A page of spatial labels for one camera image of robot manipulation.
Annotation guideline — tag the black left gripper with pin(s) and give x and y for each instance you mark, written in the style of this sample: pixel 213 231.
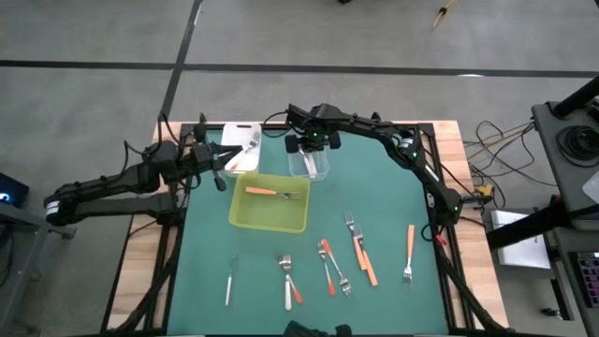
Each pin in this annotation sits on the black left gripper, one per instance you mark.
pixel 206 153

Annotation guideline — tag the white plastic bin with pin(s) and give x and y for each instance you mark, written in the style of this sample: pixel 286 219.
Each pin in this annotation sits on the white plastic bin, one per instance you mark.
pixel 236 138

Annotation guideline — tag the white paper sheet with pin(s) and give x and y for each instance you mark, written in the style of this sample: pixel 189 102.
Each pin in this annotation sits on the white paper sheet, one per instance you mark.
pixel 593 188

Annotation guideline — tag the clear plastic bin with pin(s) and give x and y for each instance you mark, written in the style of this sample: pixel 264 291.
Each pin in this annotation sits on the clear plastic bin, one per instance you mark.
pixel 296 168

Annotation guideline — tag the black pole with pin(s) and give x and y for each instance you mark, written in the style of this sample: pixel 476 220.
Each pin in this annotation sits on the black pole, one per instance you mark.
pixel 578 97

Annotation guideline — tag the black table clamp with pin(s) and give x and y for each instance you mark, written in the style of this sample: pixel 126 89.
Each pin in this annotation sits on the black table clamp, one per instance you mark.
pixel 375 115
pixel 202 117

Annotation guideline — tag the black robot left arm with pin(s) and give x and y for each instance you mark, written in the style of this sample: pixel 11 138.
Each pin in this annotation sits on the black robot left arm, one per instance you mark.
pixel 117 180

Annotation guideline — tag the grey equipment cart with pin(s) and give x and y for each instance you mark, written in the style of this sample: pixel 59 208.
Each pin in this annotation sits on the grey equipment cart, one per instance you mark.
pixel 547 140

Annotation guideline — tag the green table mat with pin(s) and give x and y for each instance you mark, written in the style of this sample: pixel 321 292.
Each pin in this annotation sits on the green table mat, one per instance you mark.
pixel 384 318

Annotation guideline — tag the silver laptop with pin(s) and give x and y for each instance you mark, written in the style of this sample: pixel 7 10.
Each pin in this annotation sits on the silver laptop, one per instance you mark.
pixel 524 255

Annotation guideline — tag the black device with blue light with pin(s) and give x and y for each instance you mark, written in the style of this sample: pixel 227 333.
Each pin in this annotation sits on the black device with blue light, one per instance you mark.
pixel 16 185

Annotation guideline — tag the black table frame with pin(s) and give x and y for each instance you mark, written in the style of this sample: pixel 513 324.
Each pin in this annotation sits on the black table frame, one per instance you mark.
pixel 169 281

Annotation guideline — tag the yellow translucent plastic bin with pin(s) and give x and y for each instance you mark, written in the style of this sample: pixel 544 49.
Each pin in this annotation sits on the yellow translucent plastic bin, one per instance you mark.
pixel 267 215

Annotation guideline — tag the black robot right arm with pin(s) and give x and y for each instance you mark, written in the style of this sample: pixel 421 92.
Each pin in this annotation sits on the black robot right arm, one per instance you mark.
pixel 374 128

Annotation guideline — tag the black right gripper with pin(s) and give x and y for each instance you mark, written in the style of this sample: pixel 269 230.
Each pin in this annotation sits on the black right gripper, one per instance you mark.
pixel 311 138

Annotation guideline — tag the grey metal table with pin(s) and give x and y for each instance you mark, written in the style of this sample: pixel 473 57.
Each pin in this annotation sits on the grey metal table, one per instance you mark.
pixel 37 221

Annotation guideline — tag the keyboard with lit keys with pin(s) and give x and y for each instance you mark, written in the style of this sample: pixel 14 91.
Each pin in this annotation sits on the keyboard with lit keys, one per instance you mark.
pixel 590 276

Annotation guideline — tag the black beam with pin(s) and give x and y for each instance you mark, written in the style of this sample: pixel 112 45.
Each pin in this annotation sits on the black beam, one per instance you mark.
pixel 529 224

